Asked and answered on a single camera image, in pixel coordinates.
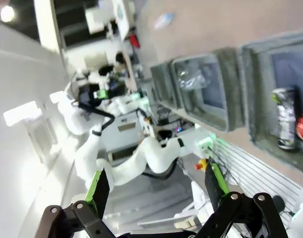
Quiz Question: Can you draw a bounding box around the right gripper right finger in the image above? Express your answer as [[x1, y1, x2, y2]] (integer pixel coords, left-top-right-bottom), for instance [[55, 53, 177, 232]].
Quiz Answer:
[[196, 163, 286, 238]]

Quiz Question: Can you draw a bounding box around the clear plastic cup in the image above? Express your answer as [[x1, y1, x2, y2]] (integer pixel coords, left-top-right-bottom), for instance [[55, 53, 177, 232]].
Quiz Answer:
[[177, 68, 211, 91]]

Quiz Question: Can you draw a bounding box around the yellow red emergency stop button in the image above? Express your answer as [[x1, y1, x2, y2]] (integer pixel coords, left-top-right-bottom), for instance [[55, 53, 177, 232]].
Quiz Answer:
[[195, 158, 208, 171]]

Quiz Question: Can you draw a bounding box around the black colourful drink can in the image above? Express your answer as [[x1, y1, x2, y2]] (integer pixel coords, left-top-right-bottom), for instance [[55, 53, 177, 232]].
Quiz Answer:
[[271, 86, 301, 151]]

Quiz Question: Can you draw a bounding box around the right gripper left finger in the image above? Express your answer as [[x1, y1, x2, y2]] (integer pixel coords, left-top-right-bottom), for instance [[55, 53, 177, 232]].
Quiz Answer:
[[35, 168, 125, 238]]

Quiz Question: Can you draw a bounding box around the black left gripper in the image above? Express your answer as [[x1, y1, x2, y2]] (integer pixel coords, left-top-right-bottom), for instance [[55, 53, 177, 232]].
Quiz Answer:
[[78, 83, 109, 108]]

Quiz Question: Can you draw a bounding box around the ceiling light panel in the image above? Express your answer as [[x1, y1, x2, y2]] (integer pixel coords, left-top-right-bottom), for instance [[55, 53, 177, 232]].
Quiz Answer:
[[49, 91, 66, 103], [3, 101, 41, 125]]

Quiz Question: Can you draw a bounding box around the clear plastic bottle pink label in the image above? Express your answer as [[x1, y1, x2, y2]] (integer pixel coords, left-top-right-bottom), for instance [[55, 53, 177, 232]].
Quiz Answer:
[[153, 13, 176, 30]]

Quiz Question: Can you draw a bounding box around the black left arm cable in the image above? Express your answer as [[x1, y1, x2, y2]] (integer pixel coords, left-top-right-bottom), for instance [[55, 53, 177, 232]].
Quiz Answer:
[[72, 100, 115, 131]]

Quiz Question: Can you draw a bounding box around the aluminium slotted mounting frame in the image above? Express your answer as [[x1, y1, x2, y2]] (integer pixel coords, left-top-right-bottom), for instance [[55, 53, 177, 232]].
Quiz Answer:
[[208, 138, 302, 219]]

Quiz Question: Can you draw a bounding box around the grey fabric basket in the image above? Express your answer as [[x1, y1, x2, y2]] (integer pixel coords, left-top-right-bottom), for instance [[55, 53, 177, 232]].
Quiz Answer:
[[170, 47, 244, 132], [151, 59, 178, 110], [242, 31, 303, 172]]

